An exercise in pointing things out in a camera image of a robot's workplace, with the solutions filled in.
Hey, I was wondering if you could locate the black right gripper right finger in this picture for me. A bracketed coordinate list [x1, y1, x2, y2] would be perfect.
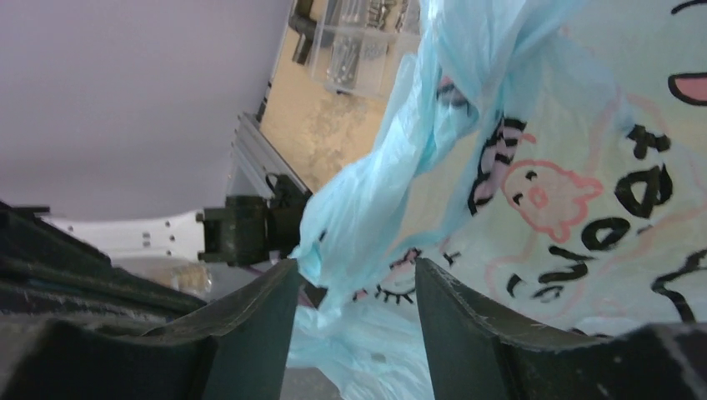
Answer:
[415, 258, 706, 399]

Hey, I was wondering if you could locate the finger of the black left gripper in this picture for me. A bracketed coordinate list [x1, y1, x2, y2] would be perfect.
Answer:
[1, 202, 206, 318]

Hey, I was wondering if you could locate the black hex key tool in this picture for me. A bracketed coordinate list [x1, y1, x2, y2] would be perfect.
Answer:
[288, 0, 317, 66]

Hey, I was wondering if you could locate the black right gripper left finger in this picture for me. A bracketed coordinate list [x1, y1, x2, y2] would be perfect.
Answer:
[1, 260, 300, 399]

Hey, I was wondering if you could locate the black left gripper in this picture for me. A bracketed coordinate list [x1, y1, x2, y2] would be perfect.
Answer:
[196, 174, 312, 267]

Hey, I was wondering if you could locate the light blue plastic bag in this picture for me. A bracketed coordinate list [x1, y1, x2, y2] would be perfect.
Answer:
[287, 1, 706, 399]

